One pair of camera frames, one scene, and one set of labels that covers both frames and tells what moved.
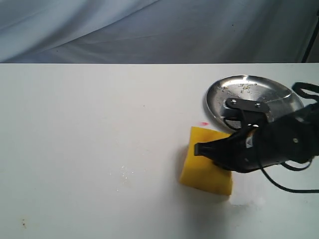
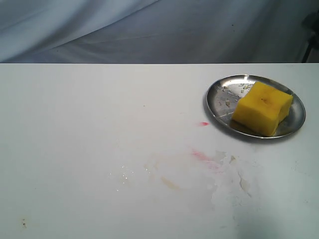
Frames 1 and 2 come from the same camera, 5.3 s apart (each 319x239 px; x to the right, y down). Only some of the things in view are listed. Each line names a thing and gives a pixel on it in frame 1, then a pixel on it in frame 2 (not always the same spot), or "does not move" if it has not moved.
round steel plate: x=278 y=97 does not move
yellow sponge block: x=204 y=172 → x=261 y=110
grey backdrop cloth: x=157 y=31 does not move
